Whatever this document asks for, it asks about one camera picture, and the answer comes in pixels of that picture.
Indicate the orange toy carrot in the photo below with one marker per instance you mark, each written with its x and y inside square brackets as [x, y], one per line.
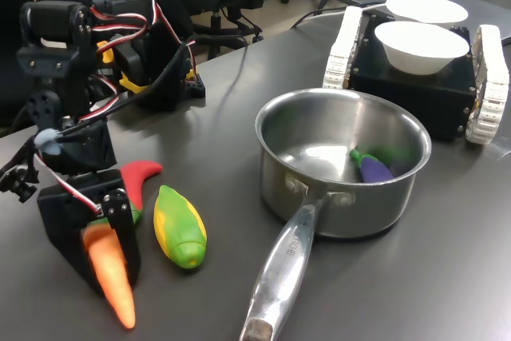
[112, 277]

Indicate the red toy chilli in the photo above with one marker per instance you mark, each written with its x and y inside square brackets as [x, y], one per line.
[139, 173]

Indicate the yellow green toy corn cob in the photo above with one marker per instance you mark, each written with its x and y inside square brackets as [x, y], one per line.
[179, 225]

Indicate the pale grey putty lump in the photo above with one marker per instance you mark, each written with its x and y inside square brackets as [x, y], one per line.
[46, 141]

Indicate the black clamp with yellow grips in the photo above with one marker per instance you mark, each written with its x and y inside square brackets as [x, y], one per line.
[127, 61]

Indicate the purple toy aubergine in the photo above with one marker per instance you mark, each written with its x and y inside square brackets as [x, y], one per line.
[375, 171]

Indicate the black vehicle with white tracks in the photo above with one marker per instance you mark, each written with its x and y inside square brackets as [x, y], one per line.
[411, 93]

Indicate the deep white bowl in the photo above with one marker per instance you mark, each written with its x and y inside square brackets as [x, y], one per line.
[419, 53]

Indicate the shallow white bowl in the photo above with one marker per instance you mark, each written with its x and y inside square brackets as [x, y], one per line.
[423, 7]

